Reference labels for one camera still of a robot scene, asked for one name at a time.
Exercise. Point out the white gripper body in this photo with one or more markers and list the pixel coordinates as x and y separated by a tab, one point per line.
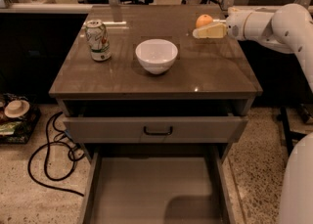
235	25

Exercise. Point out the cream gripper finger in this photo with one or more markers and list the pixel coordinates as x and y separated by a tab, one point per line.
213	30

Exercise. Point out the orange fruit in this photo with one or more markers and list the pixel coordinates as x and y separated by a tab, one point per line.
203	20

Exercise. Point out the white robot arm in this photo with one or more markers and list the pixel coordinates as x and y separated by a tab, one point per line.
287	30

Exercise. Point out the grey drawer cabinet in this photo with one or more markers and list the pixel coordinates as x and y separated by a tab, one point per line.
162	91

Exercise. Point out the grey top drawer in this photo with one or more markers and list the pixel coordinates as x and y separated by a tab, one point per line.
122	121

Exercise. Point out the grey open middle drawer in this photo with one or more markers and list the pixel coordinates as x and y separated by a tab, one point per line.
145	184

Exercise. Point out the white ceramic bowl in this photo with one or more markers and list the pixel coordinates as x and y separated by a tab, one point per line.
156	55

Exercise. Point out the green white soda can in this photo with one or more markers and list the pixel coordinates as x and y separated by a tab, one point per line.
97	39

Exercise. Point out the black stand with wheel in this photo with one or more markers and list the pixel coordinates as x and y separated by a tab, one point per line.
291	137

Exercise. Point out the beige hat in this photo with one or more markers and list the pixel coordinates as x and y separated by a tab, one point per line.
17	108

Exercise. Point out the black drawer handle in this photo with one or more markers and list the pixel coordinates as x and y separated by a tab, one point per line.
168	132

